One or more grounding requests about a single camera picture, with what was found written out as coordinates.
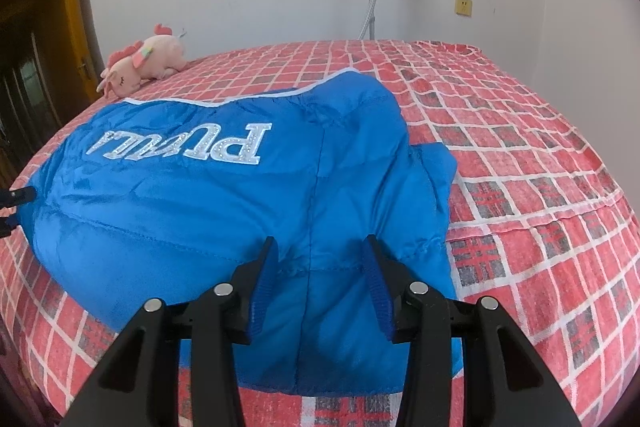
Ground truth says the blue puffer jacket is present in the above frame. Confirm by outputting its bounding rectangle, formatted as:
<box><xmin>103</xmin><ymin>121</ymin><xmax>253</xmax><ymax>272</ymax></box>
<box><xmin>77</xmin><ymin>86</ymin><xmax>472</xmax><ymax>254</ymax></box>
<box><xmin>17</xmin><ymin>69</ymin><xmax>457</xmax><ymax>395</ymax></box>

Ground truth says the brown wooden door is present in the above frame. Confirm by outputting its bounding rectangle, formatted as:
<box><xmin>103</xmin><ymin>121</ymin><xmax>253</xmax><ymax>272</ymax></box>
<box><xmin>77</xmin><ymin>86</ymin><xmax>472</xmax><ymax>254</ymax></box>
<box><xmin>1</xmin><ymin>0</ymin><xmax>98</xmax><ymax>187</ymax></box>

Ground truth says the yellow wall socket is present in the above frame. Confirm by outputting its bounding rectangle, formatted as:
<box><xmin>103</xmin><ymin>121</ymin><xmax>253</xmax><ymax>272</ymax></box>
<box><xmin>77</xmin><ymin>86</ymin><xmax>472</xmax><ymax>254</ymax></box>
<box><xmin>454</xmin><ymin>0</ymin><xmax>473</xmax><ymax>17</ymax></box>

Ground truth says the pink unicorn plush toy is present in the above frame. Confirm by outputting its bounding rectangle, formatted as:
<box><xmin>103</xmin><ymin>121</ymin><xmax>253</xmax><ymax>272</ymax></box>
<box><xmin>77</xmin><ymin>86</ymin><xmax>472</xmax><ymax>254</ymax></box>
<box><xmin>96</xmin><ymin>24</ymin><xmax>188</xmax><ymax>98</ymax></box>

